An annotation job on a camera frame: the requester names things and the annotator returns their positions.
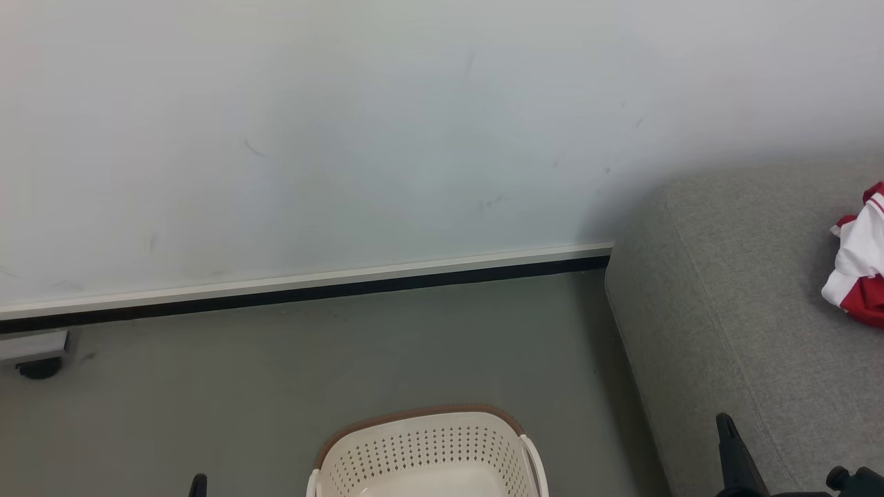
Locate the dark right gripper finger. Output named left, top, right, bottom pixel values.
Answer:
left=715, top=412, right=769, bottom=497

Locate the red and white garment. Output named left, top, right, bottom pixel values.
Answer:
left=820, top=181, right=884, bottom=329

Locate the white perforated laundry basket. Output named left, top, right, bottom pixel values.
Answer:
left=305, top=405, right=551, bottom=497

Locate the grey fabric sofa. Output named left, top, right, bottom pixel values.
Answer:
left=604, top=160, right=884, bottom=497

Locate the grey cart base with caster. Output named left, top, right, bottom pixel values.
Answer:
left=0, top=329, right=71, bottom=381

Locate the white and black baseboard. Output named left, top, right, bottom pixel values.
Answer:
left=0, top=242, right=615, bottom=335

